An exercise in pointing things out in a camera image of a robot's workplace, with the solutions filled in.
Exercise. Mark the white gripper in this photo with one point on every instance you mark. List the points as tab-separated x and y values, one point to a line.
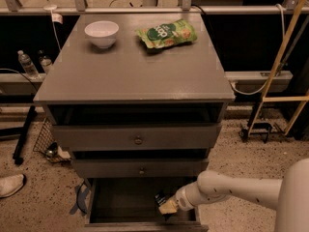
182	198

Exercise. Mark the dark rxbar blueberry bar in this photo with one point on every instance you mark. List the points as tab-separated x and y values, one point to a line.
160	198

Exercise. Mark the grey middle drawer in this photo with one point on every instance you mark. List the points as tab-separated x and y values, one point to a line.
140	163

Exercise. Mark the metal railing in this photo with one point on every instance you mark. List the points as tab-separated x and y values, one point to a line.
80	7

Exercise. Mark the black wire basket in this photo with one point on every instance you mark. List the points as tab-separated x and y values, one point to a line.
47	146

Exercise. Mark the black tripod leg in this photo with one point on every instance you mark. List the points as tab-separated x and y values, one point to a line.
18	159

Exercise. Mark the white shoe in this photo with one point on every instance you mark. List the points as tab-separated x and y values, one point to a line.
11	185

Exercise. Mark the grey drawer cabinet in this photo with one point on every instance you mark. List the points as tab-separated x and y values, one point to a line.
128	72

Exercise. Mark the grey bottom drawer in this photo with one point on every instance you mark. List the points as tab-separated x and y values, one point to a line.
128	205

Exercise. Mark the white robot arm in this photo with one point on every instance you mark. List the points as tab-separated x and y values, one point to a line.
288	197

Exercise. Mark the grey top drawer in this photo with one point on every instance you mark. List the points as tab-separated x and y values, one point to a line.
145	126

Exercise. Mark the white bowl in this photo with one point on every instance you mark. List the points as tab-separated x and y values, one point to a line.
102	33

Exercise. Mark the grey drawer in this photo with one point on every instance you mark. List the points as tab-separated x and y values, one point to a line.
140	163
128	205
145	126

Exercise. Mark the white lamp with cord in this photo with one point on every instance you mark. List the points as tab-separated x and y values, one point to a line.
55	18

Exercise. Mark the clear plastic water bottle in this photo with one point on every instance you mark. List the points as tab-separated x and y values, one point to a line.
27	64

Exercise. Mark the yellow wooden ladder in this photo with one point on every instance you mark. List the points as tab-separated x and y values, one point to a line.
285	50

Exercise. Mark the green snack bag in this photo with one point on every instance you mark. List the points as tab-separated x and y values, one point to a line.
168	34

